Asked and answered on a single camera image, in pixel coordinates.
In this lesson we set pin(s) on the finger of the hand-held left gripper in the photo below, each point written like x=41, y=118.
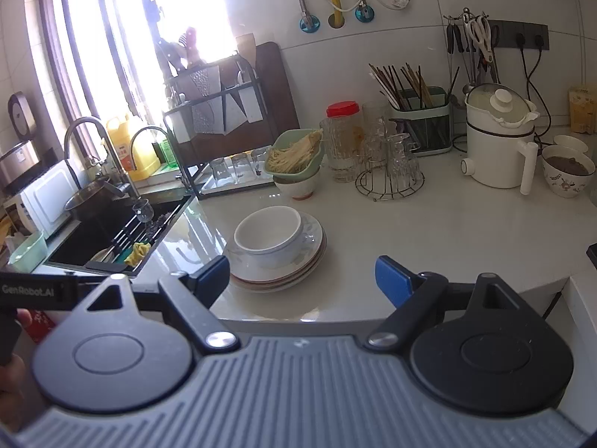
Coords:
x=147, y=299

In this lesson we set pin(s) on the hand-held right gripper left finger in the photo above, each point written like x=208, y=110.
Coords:
x=214, y=280

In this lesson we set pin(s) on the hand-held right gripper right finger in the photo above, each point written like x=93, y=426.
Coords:
x=396, y=282

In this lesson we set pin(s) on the pale blue plastic bowl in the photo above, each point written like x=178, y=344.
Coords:
x=275, y=259

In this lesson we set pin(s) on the shallow leaf-pattern plate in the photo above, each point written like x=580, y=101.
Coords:
x=308, y=238

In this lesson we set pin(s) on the person's left hand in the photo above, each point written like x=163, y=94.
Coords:
x=23, y=316

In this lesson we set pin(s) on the green plastic container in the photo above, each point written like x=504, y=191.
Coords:
x=25, y=254

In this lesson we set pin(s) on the red patterned object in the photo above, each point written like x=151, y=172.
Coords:
x=42, y=329

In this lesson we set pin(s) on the yellow dish cloth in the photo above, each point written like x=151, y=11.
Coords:
x=137, y=252

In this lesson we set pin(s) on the green sponge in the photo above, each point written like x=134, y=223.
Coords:
x=120, y=257

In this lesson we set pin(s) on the black sink drain rack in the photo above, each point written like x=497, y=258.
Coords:
x=107, y=267

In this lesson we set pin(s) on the white plate in sink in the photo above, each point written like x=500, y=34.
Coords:
x=100, y=256

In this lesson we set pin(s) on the black kitchen sink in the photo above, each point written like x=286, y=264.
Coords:
x=84, y=242

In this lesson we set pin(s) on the steel wool scrubber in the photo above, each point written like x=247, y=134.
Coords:
x=156, y=228

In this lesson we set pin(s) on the white countertop appliance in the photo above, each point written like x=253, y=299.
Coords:
x=46, y=200

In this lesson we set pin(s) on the cut glass goblet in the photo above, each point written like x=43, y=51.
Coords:
x=142, y=207

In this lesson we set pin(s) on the white drip tray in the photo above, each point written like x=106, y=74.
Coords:
x=233, y=186

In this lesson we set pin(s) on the steel cooking pot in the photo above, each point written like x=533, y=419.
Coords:
x=93, y=203

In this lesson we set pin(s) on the black dish rack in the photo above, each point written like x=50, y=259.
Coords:
x=187, y=175

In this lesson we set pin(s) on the clear glass tumbler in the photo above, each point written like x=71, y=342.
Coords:
x=219, y=170
x=241, y=165
x=260, y=158

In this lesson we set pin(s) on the white bowl red foot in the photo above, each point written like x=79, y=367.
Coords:
x=298, y=189

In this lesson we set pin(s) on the silver rice cooker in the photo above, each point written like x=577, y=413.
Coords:
x=16, y=163

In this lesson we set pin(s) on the small steel faucet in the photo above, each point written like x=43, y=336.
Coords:
x=172, y=154

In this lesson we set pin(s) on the green chopstick holder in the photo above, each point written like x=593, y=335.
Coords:
x=421, y=150

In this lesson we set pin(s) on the ribbed glass mug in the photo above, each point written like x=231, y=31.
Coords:
x=338, y=158

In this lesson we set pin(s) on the tall steel faucet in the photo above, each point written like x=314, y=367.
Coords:
x=116, y=163

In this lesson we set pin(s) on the dried noodles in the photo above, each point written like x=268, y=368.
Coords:
x=294, y=154

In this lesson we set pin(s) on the yellow oil bottle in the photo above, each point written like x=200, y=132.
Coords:
x=126, y=149

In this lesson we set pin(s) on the white utensil holder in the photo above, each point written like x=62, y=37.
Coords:
x=252, y=107
x=179, y=128

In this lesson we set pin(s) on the green colander basket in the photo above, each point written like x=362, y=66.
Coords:
x=285, y=139

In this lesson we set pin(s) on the white electric kettle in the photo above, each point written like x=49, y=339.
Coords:
x=494, y=154

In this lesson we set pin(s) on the silver patterned sheet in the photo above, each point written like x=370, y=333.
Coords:
x=207, y=112

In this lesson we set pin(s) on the glass jar red lid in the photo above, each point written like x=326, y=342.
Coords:
x=343, y=109

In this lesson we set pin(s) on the floral ceramic bowl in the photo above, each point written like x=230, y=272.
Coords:
x=564, y=182

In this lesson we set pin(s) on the black cooktop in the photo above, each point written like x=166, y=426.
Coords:
x=592, y=254

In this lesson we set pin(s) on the bunch of chopsticks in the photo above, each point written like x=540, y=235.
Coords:
x=401, y=84

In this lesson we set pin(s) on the brown cutting board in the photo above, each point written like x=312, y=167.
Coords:
x=275, y=88

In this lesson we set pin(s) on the small white bowl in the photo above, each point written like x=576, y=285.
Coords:
x=571, y=142

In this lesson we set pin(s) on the hanging kitchen utensils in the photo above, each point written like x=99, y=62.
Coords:
x=454, y=39

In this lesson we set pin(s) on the yellow box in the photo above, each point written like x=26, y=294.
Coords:
x=582, y=107

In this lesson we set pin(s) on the blue pipe flange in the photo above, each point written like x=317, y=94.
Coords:
x=364, y=13
x=308, y=24

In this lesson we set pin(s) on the round dark wall fixture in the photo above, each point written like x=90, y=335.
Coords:
x=22, y=112

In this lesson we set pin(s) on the black wall outlet strip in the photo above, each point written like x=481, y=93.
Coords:
x=506, y=32

